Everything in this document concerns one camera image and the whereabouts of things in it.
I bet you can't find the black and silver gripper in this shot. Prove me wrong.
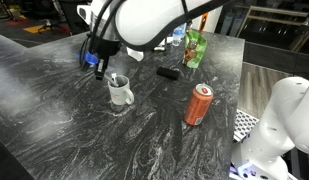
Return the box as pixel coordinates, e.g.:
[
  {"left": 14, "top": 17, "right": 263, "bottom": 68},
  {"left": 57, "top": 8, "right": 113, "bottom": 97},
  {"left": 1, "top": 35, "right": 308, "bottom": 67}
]
[{"left": 76, "top": 0, "right": 122, "bottom": 80}]

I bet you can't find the silver pen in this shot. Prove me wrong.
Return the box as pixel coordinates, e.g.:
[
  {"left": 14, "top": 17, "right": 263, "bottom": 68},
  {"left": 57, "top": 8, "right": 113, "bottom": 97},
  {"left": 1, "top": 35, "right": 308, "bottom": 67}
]
[{"left": 104, "top": 73, "right": 119, "bottom": 87}]

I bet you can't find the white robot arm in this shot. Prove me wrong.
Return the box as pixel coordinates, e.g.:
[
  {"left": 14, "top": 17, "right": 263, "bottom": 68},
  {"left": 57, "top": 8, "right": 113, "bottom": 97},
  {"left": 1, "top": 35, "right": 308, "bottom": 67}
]
[{"left": 76, "top": 0, "right": 309, "bottom": 180}]

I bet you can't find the white ceramic mug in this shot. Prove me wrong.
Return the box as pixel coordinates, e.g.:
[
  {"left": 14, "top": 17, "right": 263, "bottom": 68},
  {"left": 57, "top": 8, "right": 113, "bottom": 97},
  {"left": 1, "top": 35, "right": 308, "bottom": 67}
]
[{"left": 108, "top": 75, "right": 134, "bottom": 105}]

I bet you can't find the white paper piece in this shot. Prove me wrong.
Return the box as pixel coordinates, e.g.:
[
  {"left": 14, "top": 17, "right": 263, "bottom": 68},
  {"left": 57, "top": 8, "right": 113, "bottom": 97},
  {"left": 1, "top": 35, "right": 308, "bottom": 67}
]
[{"left": 127, "top": 47, "right": 144, "bottom": 62}]

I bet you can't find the black cylindrical object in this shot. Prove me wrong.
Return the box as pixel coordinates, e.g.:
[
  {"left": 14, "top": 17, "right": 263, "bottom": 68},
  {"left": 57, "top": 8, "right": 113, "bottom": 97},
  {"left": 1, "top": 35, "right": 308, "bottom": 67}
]
[{"left": 156, "top": 67, "right": 180, "bottom": 80}]

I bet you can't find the clear plastic water bottle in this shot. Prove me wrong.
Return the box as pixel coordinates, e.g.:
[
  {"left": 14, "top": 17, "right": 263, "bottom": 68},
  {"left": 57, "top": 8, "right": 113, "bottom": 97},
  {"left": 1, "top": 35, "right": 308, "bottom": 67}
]
[{"left": 172, "top": 24, "right": 186, "bottom": 46}]

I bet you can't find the green snack bag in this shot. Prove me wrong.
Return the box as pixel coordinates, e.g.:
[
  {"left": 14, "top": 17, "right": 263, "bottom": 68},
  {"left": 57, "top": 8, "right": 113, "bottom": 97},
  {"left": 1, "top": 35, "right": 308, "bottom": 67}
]
[{"left": 182, "top": 29, "right": 207, "bottom": 69}]

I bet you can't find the orange soda can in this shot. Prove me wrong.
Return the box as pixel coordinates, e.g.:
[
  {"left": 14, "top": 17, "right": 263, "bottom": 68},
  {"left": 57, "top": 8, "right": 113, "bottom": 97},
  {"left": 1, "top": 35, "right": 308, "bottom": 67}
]
[{"left": 184, "top": 83, "right": 213, "bottom": 126}]

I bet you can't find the white perforated metal plate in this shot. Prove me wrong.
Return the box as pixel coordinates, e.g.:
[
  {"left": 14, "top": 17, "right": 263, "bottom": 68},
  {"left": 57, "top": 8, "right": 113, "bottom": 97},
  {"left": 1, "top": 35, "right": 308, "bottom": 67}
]
[{"left": 233, "top": 110, "right": 259, "bottom": 142}]

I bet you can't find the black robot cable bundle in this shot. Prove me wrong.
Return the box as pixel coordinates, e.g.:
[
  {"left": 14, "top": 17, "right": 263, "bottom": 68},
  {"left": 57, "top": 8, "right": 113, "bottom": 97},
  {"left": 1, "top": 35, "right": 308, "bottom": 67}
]
[{"left": 78, "top": 0, "right": 128, "bottom": 71}]

